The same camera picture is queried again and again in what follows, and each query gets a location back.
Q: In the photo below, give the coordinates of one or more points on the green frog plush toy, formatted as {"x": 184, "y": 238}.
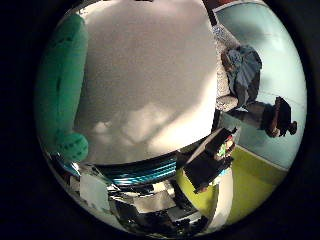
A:
{"x": 60, "y": 83}

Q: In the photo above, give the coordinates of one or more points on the teal parts organiser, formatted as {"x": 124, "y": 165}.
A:
{"x": 143, "y": 171}

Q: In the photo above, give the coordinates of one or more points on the box of colourful markers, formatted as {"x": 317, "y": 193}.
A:
{"x": 211, "y": 160}

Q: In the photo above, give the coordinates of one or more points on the yellow green floor mat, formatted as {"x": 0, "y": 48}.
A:
{"x": 256, "y": 186}

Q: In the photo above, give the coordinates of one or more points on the white speckled seat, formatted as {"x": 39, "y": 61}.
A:
{"x": 225, "y": 86}

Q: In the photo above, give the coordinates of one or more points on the blue cloth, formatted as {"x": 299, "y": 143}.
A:
{"x": 245, "y": 70}

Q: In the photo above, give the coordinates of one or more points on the pale teal glass partition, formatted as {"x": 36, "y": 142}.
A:
{"x": 283, "y": 60}

